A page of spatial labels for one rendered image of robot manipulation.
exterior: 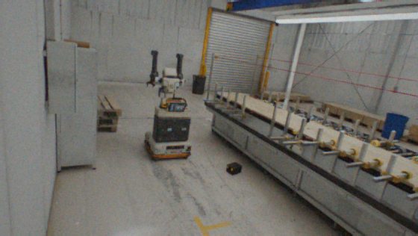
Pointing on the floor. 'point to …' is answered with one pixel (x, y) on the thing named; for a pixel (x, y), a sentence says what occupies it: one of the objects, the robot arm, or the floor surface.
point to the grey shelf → (86, 60)
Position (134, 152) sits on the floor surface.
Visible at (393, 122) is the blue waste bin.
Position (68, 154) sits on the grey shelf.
